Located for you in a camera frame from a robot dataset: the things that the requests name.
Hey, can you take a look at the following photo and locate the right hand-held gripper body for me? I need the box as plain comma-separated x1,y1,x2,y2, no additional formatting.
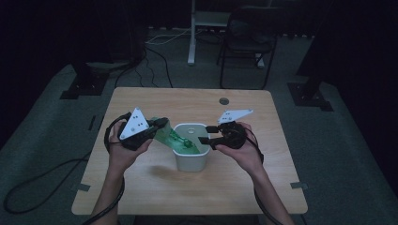
212,108,254,151

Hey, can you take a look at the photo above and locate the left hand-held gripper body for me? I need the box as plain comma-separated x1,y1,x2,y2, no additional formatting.
117,107,157,152

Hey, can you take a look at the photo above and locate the green plastic bag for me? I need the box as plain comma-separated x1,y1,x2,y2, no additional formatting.
152,117,202,156

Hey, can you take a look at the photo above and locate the white plastic bin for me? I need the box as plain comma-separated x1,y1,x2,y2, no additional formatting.
172,122,211,173

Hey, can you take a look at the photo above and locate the person's right hand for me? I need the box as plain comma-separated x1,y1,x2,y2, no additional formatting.
215,121,265,176

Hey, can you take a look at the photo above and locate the person's left hand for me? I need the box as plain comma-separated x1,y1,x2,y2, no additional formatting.
107,121,154,176

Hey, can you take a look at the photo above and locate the black tape strip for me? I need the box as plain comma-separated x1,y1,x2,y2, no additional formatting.
87,114,97,132

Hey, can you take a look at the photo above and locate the black stand base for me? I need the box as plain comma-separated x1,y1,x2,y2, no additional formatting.
59,61,111,100
286,76,335,113

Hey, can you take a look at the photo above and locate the white metal stand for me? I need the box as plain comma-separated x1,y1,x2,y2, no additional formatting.
186,0,233,67

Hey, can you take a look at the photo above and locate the black folding chair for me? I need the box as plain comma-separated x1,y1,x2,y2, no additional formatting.
216,5,280,91

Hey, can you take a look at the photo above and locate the left hand-held gripper cable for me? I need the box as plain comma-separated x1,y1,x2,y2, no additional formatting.
82,112,132,225

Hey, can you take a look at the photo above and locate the hand-held gripper cable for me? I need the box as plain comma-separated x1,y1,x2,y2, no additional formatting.
245,126,284,225
82,112,132,225

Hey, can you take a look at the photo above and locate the thin black floor cable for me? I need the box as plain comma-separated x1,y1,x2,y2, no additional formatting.
113,46,174,89

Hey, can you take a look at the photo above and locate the right hand-held gripper cable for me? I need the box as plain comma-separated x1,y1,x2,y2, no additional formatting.
245,126,284,225

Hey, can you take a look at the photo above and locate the white floor cable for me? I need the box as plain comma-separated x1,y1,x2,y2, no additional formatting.
145,27,192,46

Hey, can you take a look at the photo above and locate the thick black floor cable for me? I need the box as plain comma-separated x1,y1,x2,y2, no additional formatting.
2,151,92,216

